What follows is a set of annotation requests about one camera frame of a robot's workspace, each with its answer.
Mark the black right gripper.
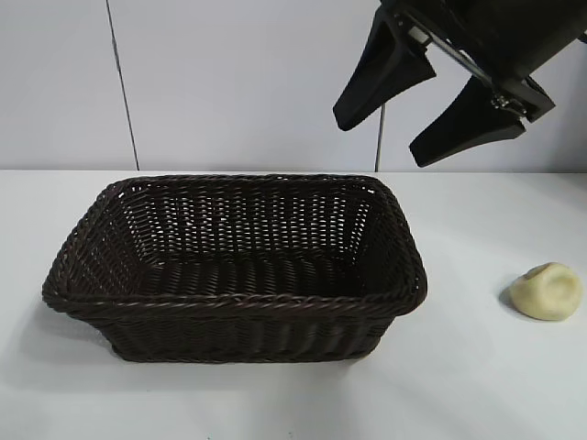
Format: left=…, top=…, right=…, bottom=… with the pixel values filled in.
left=332, top=0, right=587, bottom=167

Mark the pale yellow egg yolk pastry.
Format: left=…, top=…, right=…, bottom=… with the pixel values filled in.
left=508, top=261, right=583, bottom=322

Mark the dark brown woven wicker basket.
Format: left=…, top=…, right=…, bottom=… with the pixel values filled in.
left=40, top=172, right=430, bottom=366

